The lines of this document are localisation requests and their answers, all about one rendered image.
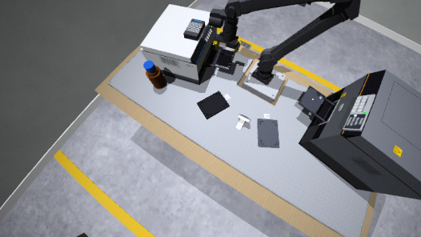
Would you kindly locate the brown bottle with blue cap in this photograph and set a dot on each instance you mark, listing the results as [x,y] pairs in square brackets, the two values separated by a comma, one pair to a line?
[154,74]

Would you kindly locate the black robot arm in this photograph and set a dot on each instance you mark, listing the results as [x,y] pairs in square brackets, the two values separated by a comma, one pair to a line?
[348,9]

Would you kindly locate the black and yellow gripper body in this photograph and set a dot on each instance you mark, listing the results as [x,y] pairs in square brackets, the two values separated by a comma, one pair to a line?
[228,38]

